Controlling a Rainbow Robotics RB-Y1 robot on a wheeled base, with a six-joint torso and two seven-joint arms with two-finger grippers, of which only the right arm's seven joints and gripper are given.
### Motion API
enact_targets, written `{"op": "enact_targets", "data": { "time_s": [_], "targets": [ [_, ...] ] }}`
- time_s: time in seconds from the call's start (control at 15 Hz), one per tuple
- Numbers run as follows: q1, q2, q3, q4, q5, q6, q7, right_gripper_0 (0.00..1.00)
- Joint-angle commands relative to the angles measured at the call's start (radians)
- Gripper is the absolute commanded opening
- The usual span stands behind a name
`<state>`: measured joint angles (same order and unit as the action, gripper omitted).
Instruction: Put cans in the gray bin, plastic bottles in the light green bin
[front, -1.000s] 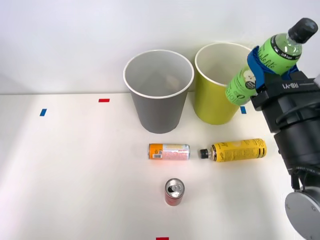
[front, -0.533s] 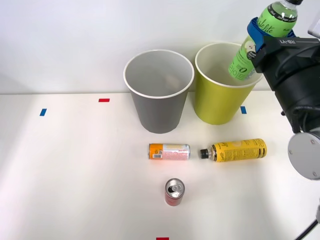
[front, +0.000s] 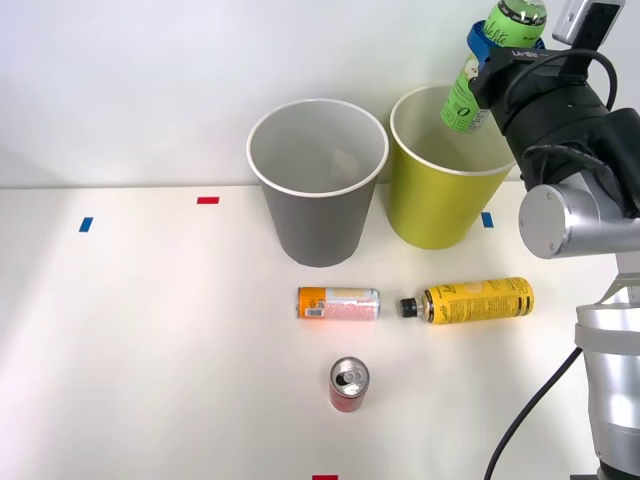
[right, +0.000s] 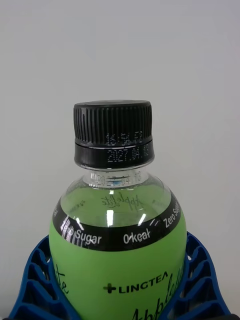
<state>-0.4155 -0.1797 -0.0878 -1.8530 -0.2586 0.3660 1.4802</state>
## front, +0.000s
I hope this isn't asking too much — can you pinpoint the green plastic bottle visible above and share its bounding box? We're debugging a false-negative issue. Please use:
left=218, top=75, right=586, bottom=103
left=439, top=0, right=549, bottom=137

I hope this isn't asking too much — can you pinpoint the yellow plastic bottle black cap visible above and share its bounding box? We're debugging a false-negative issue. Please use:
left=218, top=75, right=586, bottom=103
left=398, top=276, right=536, bottom=327

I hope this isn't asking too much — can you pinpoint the grey plastic waste bin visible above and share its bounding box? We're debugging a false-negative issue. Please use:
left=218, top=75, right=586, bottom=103
left=245, top=98, right=391, bottom=268

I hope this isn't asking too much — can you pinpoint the black cable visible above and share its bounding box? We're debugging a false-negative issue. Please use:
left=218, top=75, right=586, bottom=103
left=483, top=346, right=585, bottom=480

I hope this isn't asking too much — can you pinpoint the yellow-green plastic waste bin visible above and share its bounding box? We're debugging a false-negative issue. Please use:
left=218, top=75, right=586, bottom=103
left=388, top=84, right=518, bottom=251

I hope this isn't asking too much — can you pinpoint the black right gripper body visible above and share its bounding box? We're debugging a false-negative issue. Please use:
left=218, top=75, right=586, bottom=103
left=469, top=46, right=570, bottom=124

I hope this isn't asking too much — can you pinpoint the red drink can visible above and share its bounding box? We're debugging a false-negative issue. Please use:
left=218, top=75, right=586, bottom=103
left=328, top=355, right=372, bottom=415

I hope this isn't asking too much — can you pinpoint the orange drink can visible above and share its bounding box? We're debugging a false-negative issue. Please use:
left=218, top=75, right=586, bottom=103
left=296, top=285, right=383, bottom=322

